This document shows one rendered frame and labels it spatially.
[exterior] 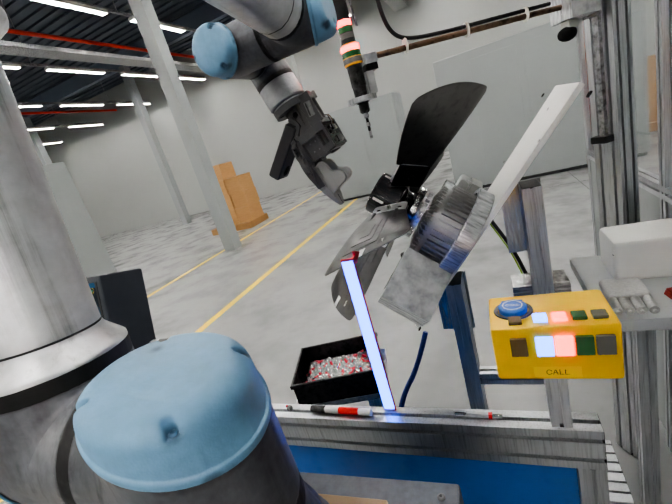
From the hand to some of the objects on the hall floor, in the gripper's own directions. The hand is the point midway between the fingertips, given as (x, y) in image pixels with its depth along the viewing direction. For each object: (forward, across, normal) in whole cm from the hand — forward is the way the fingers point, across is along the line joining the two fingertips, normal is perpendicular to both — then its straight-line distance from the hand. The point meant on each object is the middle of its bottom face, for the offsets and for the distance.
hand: (336, 200), depth 74 cm
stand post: (+126, +35, +24) cm, 134 cm away
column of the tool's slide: (+141, +64, -22) cm, 156 cm away
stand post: (+133, +36, +2) cm, 138 cm away
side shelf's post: (+140, +34, -18) cm, 145 cm away
